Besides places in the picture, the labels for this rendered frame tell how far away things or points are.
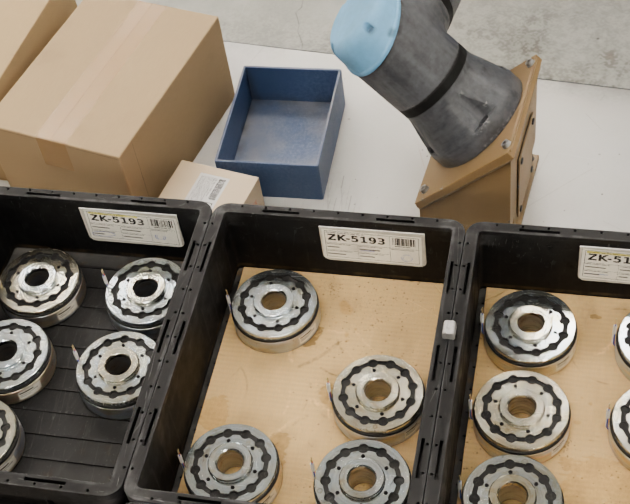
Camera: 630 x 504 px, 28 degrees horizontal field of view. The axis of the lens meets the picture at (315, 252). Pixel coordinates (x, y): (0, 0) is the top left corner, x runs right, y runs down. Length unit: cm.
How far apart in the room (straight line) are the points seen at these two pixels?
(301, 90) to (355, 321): 54
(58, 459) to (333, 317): 36
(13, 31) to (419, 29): 65
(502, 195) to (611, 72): 141
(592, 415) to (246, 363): 40
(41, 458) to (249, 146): 64
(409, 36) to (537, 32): 155
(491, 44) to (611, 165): 129
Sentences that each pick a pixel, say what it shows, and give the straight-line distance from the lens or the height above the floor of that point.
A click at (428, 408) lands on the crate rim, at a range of 129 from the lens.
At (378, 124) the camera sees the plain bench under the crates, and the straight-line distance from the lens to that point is 189.
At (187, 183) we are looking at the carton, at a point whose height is 77.
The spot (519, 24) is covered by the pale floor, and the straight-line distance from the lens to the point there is 313.
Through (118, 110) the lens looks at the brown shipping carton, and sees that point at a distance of 175.
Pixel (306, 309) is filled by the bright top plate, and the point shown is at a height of 86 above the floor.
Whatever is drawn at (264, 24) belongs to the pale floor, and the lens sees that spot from 320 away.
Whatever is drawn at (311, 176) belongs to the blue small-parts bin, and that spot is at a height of 75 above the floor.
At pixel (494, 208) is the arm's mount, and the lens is 165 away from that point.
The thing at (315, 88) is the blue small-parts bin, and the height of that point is 73.
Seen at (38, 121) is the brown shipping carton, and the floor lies 86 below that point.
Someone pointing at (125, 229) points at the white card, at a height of 88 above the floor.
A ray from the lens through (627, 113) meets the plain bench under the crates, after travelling 190.
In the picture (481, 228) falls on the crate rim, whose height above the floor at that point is 93.
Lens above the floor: 201
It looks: 50 degrees down
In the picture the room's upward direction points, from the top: 10 degrees counter-clockwise
